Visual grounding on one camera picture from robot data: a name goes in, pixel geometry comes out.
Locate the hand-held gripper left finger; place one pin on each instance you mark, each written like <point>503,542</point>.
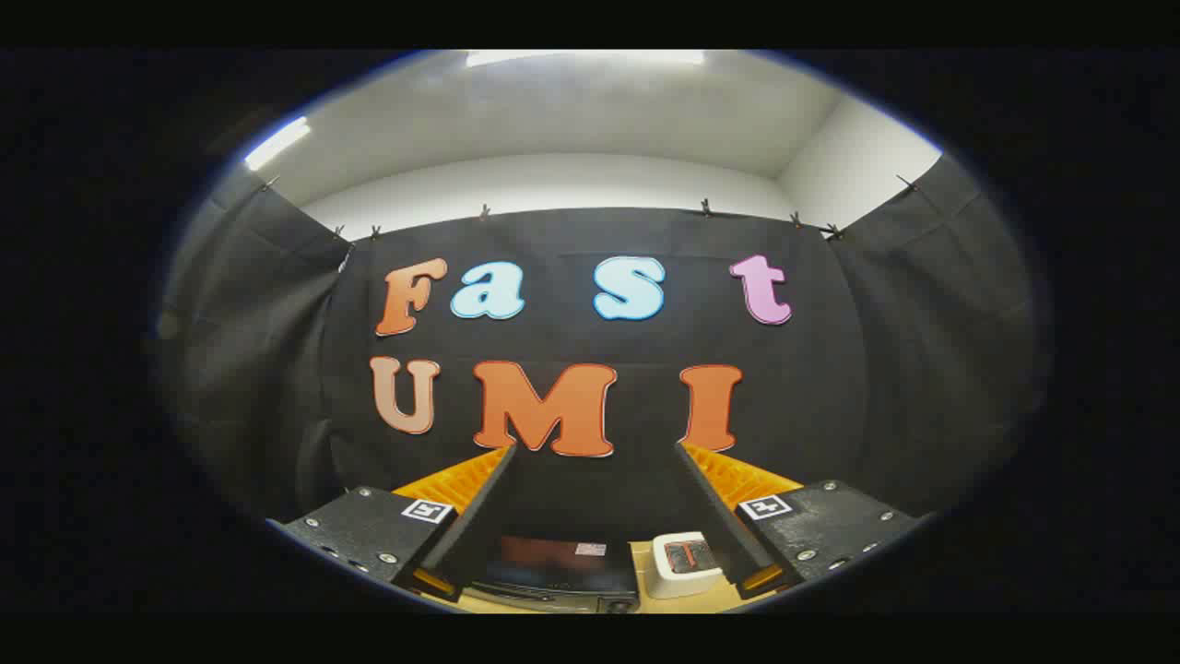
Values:
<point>479,516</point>

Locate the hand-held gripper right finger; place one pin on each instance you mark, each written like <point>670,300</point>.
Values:
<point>710,516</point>

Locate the black toaster oven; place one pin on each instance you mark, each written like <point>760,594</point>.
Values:
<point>553,564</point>

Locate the white pop-up toaster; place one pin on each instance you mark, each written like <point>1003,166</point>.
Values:
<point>684,563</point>

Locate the long ceiling light strip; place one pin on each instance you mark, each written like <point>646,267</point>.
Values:
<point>277,142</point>

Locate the wide ceiling light panel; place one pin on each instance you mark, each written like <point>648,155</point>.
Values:
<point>585,57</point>

